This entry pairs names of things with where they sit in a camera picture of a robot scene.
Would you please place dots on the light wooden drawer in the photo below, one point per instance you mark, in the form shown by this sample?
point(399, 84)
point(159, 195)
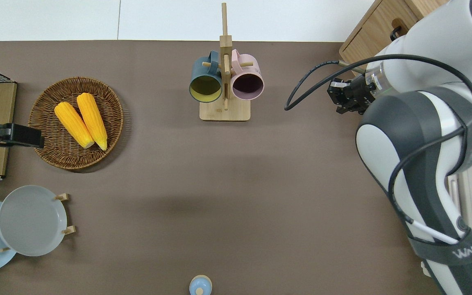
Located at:
point(373, 35)

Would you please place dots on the grey plate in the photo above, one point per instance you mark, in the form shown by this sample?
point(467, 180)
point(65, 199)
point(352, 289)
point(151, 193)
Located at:
point(31, 221)

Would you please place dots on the brown table mat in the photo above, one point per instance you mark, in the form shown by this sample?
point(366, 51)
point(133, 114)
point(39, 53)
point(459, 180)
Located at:
point(203, 184)

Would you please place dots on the wooden plate rack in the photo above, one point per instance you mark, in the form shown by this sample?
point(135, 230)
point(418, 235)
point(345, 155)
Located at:
point(69, 230)

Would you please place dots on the light wooden cabinet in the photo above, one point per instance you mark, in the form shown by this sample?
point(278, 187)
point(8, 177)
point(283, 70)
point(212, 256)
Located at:
point(426, 6)

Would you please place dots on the wooden mug rack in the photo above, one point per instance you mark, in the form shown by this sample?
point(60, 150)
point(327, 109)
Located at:
point(224, 110)

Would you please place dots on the yellow corn cob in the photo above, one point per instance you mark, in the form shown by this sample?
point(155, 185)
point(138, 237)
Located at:
point(92, 119)
point(74, 125)

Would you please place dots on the round wicker basket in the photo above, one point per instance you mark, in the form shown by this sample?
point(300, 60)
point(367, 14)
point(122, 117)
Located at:
point(51, 147)

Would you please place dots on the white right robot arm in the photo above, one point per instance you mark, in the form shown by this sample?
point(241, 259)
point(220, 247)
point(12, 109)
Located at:
point(436, 135)

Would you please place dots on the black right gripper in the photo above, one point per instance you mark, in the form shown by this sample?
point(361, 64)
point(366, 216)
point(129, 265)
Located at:
point(359, 96)

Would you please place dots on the pink mug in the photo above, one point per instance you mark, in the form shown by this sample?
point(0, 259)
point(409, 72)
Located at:
point(247, 82)

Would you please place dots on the dark blue mug yellow inside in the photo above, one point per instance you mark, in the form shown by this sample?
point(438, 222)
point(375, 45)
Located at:
point(205, 86)

